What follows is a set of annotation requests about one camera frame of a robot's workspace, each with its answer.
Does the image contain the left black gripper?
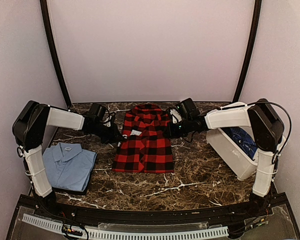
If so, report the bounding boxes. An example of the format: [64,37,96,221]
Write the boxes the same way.
[89,122,125,144]

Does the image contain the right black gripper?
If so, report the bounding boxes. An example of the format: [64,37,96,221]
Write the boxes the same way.
[162,117,193,138]

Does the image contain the red black plaid shirt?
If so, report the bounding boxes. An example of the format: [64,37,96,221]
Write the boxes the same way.
[112,103,174,174]

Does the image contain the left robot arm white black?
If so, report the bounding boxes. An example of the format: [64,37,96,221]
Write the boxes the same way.
[12,100,125,198]

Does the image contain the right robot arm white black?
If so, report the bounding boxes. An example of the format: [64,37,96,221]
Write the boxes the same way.
[164,98,289,198]

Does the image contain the folded light blue shirt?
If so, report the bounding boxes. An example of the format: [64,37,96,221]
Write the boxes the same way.
[42,142,97,192]

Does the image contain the blue shirt in bin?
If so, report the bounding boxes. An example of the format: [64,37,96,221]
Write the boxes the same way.
[222,127,257,160]

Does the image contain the white plastic bin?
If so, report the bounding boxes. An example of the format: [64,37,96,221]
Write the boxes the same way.
[205,101,287,181]

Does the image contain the left clear acrylic plate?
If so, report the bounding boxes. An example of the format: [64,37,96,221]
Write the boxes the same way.
[5,206,66,240]

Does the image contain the clear acrylic plate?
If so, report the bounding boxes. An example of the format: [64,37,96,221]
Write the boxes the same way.
[239,204,300,240]
[5,206,66,240]

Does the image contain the right clear acrylic plate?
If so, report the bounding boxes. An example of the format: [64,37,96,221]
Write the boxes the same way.
[239,204,300,240]

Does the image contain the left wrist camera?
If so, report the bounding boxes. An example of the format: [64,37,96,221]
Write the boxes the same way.
[102,110,116,127]

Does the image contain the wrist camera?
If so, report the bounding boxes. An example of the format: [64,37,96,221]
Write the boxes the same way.
[167,107,183,124]
[102,110,116,127]

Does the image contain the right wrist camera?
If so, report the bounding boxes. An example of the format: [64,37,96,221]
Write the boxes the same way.
[167,107,183,124]

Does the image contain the black curved front rail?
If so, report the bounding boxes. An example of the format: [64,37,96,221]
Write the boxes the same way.
[16,193,291,227]

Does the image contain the white slotted cable duct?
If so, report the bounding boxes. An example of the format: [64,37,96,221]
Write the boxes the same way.
[22,213,229,240]

